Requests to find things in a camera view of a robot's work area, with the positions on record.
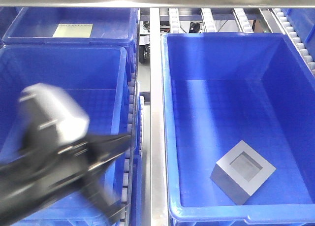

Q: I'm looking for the large blue bin left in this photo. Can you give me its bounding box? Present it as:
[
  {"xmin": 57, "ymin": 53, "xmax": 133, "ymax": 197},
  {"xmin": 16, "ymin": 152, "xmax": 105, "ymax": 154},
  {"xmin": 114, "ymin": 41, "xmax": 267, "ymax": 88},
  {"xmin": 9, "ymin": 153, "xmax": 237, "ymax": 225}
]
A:
[{"xmin": 0, "ymin": 45, "xmax": 129, "ymax": 226}]

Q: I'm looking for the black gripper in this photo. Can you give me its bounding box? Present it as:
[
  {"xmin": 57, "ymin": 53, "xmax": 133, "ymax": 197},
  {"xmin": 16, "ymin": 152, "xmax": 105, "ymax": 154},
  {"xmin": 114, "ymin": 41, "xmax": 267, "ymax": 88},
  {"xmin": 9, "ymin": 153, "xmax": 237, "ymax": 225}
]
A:
[{"xmin": 0, "ymin": 133, "xmax": 131, "ymax": 226}]

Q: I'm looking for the white roller track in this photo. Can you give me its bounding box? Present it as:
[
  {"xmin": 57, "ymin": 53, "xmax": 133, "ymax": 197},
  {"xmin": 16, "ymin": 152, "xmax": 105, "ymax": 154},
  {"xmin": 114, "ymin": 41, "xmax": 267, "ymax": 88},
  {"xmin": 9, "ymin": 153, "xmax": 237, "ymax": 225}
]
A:
[{"xmin": 271, "ymin": 8, "xmax": 315, "ymax": 76}]

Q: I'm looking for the pale yellow sheet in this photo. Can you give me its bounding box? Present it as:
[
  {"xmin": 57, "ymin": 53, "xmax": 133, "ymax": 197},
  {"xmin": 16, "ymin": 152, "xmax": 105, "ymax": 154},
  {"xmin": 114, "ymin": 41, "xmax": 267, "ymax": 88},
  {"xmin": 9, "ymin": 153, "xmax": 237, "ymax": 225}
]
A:
[{"xmin": 53, "ymin": 24, "xmax": 93, "ymax": 38}]

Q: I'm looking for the large blue bin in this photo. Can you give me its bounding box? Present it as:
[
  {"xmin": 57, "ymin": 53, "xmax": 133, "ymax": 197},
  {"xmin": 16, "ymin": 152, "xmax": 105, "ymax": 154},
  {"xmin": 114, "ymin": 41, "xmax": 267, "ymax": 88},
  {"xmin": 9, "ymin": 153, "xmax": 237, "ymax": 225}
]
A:
[
  {"xmin": 162, "ymin": 32, "xmax": 315, "ymax": 226},
  {"xmin": 0, "ymin": 45, "xmax": 129, "ymax": 226}
]

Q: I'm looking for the gray square base block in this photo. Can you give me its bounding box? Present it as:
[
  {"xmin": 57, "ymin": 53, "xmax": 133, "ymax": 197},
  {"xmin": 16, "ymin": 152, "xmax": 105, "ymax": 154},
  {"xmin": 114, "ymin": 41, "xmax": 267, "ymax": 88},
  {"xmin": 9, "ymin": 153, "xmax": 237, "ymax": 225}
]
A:
[{"xmin": 211, "ymin": 140, "xmax": 276, "ymax": 205}]

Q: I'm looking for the steel rack divider bar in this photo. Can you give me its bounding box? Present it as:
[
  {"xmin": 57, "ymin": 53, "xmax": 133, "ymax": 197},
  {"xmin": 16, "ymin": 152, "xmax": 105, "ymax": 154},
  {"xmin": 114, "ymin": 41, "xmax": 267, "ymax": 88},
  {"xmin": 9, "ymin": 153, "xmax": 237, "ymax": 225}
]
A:
[{"xmin": 150, "ymin": 8, "xmax": 169, "ymax": 226}]

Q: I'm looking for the large blue bin right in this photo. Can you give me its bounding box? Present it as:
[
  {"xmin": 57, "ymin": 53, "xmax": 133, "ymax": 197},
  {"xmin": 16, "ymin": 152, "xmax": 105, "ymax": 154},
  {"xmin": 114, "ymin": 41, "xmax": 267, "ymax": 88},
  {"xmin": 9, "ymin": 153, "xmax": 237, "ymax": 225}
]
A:
[{"xmin": 162, "ymin": 32, "xmax": 315, "ymax": 226}]

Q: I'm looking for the blue bin with sheet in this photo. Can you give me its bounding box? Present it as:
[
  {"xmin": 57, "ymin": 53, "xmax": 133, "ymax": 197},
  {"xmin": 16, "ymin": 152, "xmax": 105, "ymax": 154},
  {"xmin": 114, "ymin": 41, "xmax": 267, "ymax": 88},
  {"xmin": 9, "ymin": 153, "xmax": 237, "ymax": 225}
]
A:
[{"xmin": 2, "ymin": 7, "xmax": 138, "ymax": 74}]

